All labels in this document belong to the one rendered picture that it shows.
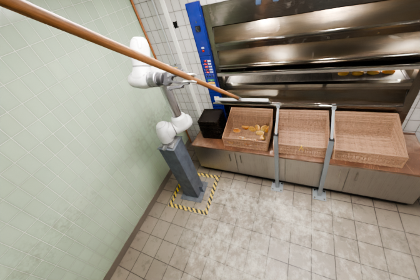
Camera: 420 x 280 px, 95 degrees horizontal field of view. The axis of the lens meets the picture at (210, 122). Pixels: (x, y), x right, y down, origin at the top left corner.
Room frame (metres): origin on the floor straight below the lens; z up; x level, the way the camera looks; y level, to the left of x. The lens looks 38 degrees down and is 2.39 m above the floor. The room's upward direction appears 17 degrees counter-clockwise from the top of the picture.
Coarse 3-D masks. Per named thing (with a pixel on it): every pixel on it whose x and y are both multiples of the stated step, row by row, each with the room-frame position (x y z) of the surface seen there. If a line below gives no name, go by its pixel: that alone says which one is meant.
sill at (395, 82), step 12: (228, 84) 2.19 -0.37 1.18; (240, 84) 2.10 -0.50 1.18; (252, 84) 2.01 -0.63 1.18; (264, 84) 1.93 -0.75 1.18; (276, 84) 1.86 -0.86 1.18; (288, 84) 1.79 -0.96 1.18; (300, 84) 1.72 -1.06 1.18; (312, 84) 1.66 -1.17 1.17; (324, 84) 1.60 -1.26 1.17; (336, 84) 1.54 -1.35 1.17; (348, 84) 1.49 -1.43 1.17; (360, 84) 1.44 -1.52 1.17; (372, 84) 1.39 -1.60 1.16; (384, 84) 1.34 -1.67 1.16; (396, 84) 1.29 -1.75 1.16; (408, 84) 1.25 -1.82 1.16
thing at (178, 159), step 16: (160, 144) 1.66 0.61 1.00; (176, 144) 1.57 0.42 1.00; (176, 160) 1.52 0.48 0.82; (176, 176) 1.59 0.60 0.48; (192, 176) 1.58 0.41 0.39; (208, 176) 1.81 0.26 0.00; (176, 192) 1.70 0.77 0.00; (192, 192) 1.53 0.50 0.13; (192, 208) 1.39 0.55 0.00; (208, 208) 1.32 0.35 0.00
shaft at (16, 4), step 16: (0, 0) 0.49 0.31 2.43; (16, 0) 0.50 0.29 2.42; (32, 16) 0.52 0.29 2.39; (48, 16) 0.54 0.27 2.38; (80, 32) 0.58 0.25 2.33; (96, 32) 0.62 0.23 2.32; (112, 48) 0.64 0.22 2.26; (128, 48) 0.68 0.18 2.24; (160, 64) 0.78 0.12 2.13; (192, 80) 0.96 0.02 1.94
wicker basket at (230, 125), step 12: (240, 108) 2.08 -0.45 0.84; (252, 108) 1.99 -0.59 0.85; (228, 120) 1.98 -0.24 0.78; (240, 120) 2.04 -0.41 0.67; (264, 120) 1.87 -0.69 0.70; (228, 132) 1.91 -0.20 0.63; (240, 132) 1.89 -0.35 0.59; (252, 132) 1.82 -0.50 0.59; (264, 132) 1.76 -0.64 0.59; (228, 144) 1.73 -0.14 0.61; (240, 144) 1.64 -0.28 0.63; (252, 144) 1.56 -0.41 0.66; (264, 144) 1.48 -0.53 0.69
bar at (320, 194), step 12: (336, 108) 1.24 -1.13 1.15; (276, 120) 1.43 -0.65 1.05; (276, 132) 1.34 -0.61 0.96; (276, 144) 1.31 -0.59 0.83; (276, 156) 1.31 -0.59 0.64; (276, 168) 1.32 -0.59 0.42; (324, 168) 1.07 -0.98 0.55; (276, 180) 1.32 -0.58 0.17; (324, 180) 1.05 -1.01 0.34; (312, 192) 1.12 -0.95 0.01; (324, 192) 1.08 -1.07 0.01
